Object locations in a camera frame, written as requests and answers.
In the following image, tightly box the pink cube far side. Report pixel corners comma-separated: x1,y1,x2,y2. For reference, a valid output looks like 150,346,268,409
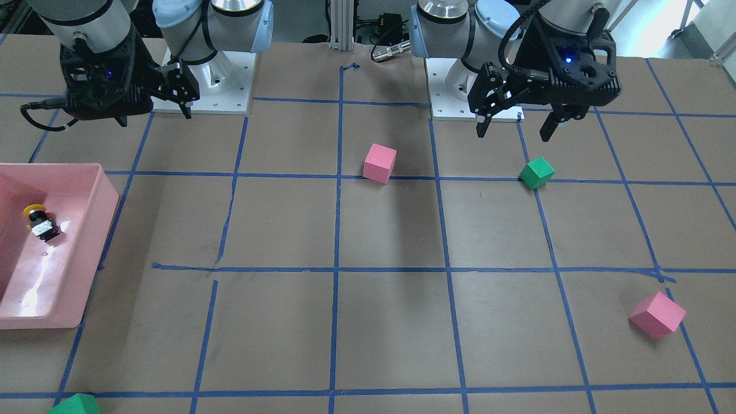
628,292,687,340

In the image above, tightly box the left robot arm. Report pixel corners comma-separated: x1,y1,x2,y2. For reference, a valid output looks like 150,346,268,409
408,1,622,142

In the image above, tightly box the pink plastic bin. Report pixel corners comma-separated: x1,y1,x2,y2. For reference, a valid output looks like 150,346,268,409
1,163,118,330

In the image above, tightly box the yellow push button switch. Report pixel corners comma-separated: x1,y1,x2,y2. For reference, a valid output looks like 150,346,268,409
23,204,60,242

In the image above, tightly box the aluminium frame post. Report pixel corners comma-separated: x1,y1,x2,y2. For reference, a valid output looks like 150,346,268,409
328,0,357,53

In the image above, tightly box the green cube near left arm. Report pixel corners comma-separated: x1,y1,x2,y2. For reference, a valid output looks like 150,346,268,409
519,157,555,190

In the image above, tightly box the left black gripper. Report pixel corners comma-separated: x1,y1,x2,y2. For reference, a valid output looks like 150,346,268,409
467,13,622,143

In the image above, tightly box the pink cube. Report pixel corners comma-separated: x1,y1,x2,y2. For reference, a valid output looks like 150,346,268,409
362,143,397,185
628,292,687,340

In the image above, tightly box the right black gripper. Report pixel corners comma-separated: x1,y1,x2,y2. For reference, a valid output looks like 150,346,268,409
60,26,201,128

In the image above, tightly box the green cube near bin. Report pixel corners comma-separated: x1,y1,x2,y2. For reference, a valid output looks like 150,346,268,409
47,393,101,414

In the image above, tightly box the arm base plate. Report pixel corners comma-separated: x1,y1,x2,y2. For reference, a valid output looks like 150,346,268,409
187,51,259,115
424,55,524,122

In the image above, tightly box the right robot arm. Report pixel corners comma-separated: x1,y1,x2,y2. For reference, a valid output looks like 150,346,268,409
20,1,274,132

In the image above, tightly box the pink cube centre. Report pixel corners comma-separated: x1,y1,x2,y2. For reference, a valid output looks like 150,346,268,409
362,143,397,185

